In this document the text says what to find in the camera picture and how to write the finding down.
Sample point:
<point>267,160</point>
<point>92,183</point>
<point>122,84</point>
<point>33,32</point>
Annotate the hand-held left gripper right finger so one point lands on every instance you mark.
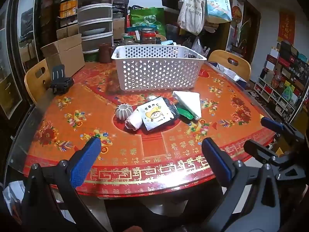
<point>216,160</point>

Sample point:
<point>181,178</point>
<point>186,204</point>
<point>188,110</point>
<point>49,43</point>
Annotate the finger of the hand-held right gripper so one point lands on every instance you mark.
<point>272,125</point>
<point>259,151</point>

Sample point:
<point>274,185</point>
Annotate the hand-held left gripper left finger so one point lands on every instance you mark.
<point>85,160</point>

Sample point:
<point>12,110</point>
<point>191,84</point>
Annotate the green foil packet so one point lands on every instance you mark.
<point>185,113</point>

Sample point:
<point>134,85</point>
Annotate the grey ribbed silicone cup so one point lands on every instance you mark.
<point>123,112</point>

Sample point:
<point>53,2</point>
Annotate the white cloth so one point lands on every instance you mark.
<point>134,122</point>

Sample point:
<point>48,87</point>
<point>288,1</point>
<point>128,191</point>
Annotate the white tissue pack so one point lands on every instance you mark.
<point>189,101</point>

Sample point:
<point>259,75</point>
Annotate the white cartoon print packet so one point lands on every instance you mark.
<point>154,116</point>

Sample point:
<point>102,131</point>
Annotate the white perforated plastic basket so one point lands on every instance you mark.
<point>157,72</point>

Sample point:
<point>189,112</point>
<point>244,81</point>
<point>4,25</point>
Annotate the black soft packet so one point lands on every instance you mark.
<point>173,107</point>

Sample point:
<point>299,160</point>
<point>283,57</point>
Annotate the white display shelf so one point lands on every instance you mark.
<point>280,84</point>

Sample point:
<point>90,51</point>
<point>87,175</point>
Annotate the white papers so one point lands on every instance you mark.
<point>228,73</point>

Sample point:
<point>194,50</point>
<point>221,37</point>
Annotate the black phone clamp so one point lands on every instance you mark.
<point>60,82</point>

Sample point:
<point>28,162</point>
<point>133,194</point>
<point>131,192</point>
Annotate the small silver foil wrapper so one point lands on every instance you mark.
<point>151,98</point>

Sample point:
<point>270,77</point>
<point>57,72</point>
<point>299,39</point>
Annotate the clear plastic bag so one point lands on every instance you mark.
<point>198,46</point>

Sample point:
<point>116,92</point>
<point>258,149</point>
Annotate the open cardboard box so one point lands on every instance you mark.
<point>67,53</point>

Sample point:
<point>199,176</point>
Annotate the brown plastic cup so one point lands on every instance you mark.
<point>105,53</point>

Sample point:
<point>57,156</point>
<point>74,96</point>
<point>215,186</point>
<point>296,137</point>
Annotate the small clear glass jar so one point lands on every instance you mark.
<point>128,40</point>

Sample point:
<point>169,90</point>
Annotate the blue face mask pack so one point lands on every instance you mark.
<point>167,42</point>

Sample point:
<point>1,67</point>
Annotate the flat cardboard box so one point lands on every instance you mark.
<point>68,32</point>

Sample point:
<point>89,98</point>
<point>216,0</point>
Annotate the blue illustrated paper bag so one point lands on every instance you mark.
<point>217,4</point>

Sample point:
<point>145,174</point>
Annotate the brown cardboard box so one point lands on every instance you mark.
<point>118,30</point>

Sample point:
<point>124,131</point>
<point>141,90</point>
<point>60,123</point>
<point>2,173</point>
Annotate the grey tiered food cover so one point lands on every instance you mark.
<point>95,24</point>

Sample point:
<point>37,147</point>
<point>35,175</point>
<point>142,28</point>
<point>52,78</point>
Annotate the beige canvas tote bag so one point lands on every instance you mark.
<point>192,14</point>

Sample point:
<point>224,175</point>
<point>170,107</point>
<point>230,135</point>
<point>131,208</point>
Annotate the green shopping bag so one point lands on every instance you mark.
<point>148,21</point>

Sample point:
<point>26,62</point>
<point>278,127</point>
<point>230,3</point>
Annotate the red wall poster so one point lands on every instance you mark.
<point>286,26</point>

